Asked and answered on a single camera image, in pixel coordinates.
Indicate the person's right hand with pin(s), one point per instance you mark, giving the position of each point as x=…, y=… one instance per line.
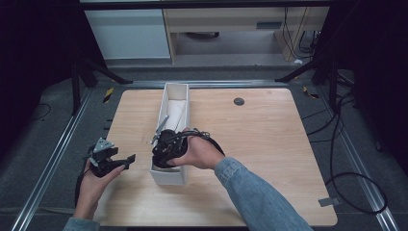
x=200, y=154

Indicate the long white box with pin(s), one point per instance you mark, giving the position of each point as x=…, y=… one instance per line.
x=170, y=178

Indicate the yellow black tape strip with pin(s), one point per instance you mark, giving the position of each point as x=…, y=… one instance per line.
x=309, y=92
x=108, y=94

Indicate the person's left hand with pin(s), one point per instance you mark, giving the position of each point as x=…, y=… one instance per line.
x=91, y=192

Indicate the metal floor rail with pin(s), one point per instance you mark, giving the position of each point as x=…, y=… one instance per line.
x=208, y=84
x=359, y=160
x=51, y=163

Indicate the black stand legs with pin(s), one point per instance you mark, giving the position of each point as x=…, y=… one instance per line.
x=76, y=93
x=333, y=83

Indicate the grey tape piece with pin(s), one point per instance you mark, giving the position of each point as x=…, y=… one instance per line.
x=328, y=202

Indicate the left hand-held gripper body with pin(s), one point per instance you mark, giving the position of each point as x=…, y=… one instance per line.
x=102, y=157

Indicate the round grey table grommet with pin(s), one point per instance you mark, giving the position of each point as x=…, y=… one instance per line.
x=239, y=101

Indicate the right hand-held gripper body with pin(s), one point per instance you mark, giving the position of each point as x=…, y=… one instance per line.
x=170, y=144

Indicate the white cabinet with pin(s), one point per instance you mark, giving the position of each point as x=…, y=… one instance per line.
x=128, y=33

